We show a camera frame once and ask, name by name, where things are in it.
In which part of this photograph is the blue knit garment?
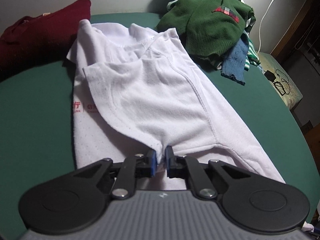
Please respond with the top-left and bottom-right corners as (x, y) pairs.
(166, 0), (250, 86)

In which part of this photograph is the white power cord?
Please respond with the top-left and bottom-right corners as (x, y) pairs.
(257, 0), (290, 53)

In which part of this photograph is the black charger adapter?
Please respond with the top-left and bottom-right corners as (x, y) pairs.
(264, 70), (276, 82)

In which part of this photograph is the green white striped shirt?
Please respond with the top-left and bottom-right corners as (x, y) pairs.
(244, 31), (261, 71)

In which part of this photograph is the dark green knit sweater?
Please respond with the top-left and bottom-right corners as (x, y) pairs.
(156, 0), (255, 58)

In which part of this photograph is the folded dark red sweater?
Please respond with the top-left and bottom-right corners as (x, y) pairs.
(1, 0), (91, 67)

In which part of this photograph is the white polo shirt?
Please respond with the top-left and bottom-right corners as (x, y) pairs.
(67, 20), (283, 190)

